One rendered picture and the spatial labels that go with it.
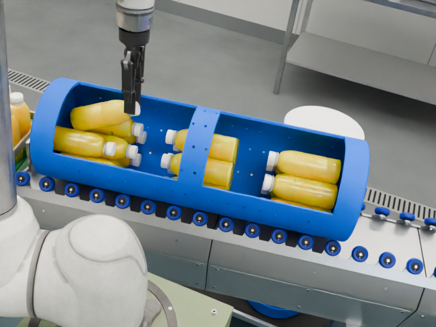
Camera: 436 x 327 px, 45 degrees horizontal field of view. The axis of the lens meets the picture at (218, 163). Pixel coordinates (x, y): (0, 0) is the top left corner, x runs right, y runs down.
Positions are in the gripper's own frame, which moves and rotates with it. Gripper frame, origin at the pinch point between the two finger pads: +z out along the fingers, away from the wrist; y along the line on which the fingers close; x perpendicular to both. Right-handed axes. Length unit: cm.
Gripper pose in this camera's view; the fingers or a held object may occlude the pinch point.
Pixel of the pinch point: (132, 98)
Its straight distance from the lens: 141.9
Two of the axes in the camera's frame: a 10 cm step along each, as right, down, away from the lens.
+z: -1.2, 7.9, 6.1
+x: -9.8, -2.1, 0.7
